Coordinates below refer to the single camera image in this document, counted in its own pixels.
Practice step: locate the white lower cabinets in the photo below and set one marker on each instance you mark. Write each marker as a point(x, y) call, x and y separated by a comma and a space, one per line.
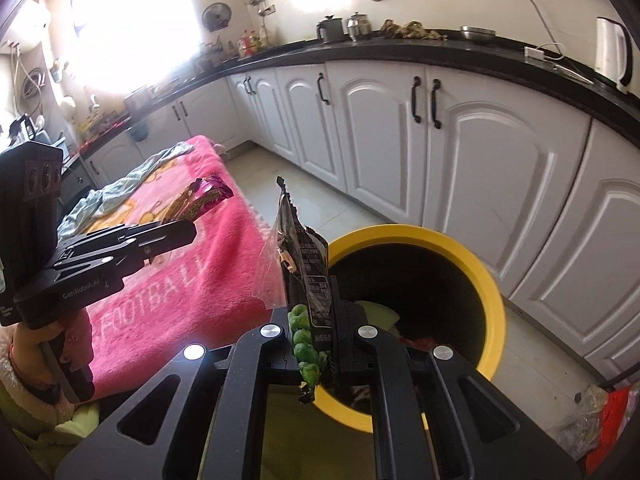
point(546, 195)

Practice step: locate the purple snack wrapper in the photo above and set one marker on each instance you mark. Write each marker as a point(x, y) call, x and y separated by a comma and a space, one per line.
point(201, 195)

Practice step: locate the person's left hand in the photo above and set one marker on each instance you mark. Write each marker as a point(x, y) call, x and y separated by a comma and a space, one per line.
point(28, 359)

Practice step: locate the light blue cloth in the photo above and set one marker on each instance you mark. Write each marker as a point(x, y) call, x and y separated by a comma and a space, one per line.
point(100, 203)

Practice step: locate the pink fleece blanket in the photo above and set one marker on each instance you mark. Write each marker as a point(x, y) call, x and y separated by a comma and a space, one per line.
point(202, 293)

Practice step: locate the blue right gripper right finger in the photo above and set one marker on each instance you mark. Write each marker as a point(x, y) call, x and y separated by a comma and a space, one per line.
point(341, 353)

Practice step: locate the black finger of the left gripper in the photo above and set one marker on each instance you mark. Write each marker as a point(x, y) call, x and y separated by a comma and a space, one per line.
point(128, 247)

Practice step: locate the dark green snack packet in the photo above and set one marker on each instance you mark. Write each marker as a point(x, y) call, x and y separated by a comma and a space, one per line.
point(293, 268)

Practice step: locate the red crinkled wrapper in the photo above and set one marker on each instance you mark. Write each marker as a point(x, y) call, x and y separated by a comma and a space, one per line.
point(425, 344)

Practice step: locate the yellow green sponge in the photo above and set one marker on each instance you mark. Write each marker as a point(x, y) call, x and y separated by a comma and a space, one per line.
point(380, 316)

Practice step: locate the steel stock pot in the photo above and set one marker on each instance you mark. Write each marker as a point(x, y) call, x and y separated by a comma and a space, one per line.
point(138, 101)

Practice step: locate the steel kettle pot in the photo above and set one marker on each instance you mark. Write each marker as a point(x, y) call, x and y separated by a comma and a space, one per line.
point(359, 27)

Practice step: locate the dark teapot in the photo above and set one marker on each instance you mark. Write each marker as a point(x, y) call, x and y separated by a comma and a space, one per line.
point(330, 30)

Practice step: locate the white electric kettle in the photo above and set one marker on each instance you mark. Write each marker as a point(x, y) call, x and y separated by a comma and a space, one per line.
point(614, 53)

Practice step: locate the black countertop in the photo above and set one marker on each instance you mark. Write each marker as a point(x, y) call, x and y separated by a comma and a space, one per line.
point(577, 86)

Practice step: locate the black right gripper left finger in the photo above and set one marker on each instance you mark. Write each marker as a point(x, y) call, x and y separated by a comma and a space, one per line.
point(296, 326)

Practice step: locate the steel bowl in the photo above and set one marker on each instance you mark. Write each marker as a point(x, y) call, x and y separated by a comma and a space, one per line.
point(478, 35)

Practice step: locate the small wall fan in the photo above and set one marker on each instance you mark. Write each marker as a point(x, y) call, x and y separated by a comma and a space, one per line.
point(216, 16)

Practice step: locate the green cushion seat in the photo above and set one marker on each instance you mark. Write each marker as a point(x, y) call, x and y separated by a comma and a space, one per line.
point(300, 442)

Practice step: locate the ginger pile on counter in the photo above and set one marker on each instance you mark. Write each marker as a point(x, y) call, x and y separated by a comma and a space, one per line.
point(411, 30)

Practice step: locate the red plastic bag on floor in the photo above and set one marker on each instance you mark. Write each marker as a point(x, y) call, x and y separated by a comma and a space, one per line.
point(588, 434)

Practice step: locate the yellow rimmed trash bin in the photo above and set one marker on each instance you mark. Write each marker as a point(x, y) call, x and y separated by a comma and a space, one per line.
point(439, 289)

